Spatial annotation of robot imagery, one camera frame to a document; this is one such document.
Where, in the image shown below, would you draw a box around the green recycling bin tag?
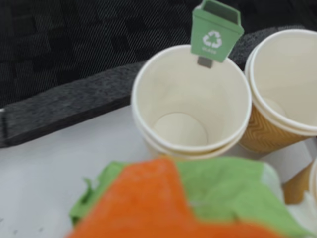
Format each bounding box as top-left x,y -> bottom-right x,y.
190,0 -> 245,69

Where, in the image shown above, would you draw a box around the paper cup with blue tag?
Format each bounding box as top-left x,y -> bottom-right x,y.
244,29 -> 317,159

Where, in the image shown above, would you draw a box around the paper cup with orange tag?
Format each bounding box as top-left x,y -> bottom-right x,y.
282,156 -> 317,206

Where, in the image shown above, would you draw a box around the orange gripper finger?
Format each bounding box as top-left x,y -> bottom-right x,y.
63,157 -> 300,238

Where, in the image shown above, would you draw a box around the black foam border strip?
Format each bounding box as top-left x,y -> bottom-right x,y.
0,24 -> 307,148

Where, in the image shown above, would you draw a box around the paper cup with green tag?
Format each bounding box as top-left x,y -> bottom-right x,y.
131,44 -> 253,162

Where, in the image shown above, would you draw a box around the green paper wad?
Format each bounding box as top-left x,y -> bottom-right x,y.
69,156 -> 315,238

